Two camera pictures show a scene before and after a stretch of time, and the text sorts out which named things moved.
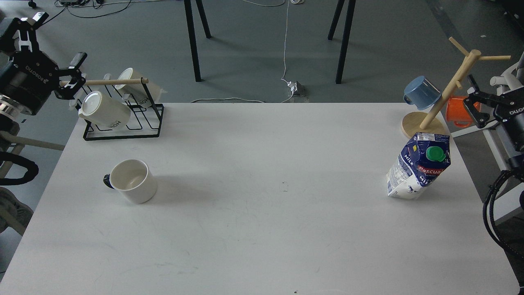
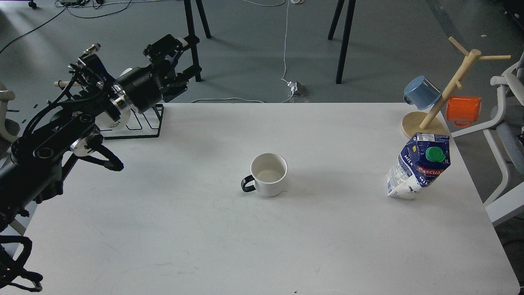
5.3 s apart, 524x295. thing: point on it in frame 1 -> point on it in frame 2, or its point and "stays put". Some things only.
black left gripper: x=28 y=78 -> x=144 y=88
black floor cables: x=94 y=3 stays put
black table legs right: x=344 y=46 stays put
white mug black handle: x=134 y=179 -> x=269 y=172
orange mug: x=457 y=112 stays put
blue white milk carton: x=422 y=162 stays put
